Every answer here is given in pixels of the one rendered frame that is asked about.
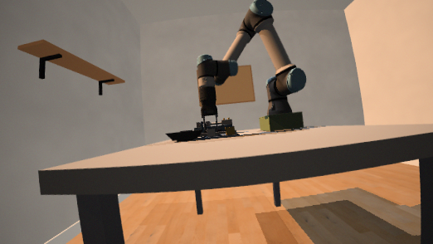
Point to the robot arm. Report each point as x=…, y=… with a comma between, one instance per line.
x=287, y=79

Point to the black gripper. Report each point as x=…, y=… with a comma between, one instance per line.
x=208, y=97

